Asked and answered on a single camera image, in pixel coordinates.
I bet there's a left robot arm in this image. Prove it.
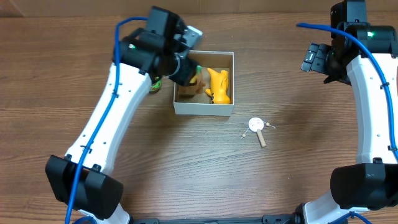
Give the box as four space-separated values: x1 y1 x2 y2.
45 6 203 223

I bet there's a green patterned ball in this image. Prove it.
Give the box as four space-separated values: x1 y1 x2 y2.
150 77 162 93

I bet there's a brown plush capybara toy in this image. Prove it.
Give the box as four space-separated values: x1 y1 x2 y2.
178 74 206 96

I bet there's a yellow rubber toy animal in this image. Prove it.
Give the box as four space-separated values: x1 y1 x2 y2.
205 68 231 105

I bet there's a small wooden rattle drum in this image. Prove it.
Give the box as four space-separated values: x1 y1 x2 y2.
241 117 275 148

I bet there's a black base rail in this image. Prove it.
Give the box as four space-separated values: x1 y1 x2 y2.
128 214 301 224

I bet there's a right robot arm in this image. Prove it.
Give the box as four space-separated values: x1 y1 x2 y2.
289 0 397 223

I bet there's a colourful two-by-two puzzle cube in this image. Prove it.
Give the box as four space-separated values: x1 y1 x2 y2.
189 65 202 85

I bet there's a white cardboard box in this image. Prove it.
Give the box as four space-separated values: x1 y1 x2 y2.
174 50 234 116

